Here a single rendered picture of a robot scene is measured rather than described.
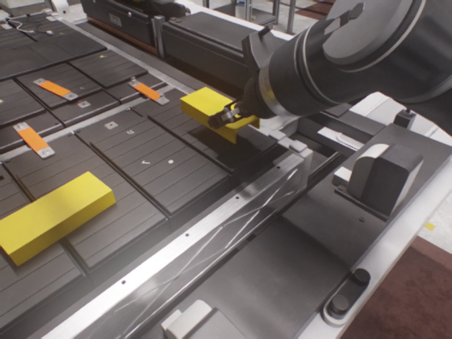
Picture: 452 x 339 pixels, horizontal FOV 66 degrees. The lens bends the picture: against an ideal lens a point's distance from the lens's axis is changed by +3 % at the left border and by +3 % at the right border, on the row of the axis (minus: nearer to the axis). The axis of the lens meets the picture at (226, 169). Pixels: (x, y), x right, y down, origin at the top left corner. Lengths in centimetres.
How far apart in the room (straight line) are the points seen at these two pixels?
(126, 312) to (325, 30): 45
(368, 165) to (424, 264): 123
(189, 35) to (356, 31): 63
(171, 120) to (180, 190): 23
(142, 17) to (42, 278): 80
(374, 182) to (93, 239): 53
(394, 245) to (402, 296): 98
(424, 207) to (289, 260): 37
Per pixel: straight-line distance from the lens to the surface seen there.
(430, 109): 48
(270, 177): 64
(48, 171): 72
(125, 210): 59
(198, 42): 93
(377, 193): 76
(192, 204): 60
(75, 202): 59
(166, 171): 64
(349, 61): 38
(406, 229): 84
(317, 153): 107
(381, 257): 77
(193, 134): 73
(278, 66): 47
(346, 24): 41
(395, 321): 170
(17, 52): 124
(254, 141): 70
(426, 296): 182
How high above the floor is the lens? 143
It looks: 42 degrees down
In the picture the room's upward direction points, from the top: 1 degrees counter-clockwise
